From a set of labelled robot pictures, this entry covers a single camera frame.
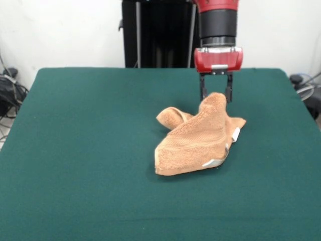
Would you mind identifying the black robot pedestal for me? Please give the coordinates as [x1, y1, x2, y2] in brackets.
[118, 0, 201, 69]

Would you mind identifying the dark green table cloth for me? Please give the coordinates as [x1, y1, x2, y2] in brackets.
[0, 67, 321, 241]

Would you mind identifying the black cable tangle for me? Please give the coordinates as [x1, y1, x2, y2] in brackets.
[289, 72, 321, 121]
[0, 67, 29, 120]

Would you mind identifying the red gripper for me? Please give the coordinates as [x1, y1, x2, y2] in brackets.
[194, 46, 244, 103]

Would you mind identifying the orange terry towel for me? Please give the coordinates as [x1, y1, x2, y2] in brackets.
[153, 92, 247, 176]

